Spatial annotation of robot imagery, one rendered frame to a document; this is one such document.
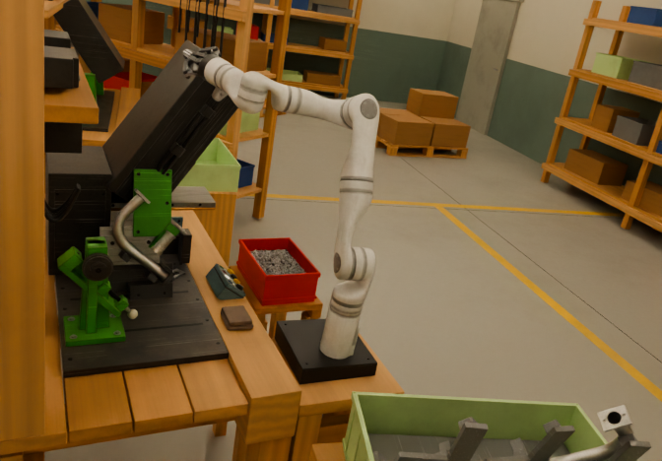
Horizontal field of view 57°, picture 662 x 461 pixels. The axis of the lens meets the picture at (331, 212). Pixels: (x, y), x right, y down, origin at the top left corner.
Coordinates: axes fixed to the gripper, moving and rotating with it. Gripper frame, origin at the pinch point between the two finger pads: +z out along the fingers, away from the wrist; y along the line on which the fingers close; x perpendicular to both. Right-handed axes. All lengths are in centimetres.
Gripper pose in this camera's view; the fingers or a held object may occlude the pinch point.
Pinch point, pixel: (188, 54)
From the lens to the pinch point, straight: 185.6
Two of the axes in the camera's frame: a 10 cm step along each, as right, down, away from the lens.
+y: -7.1, 6.5, -2.8
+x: 2.5, 6.1, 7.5
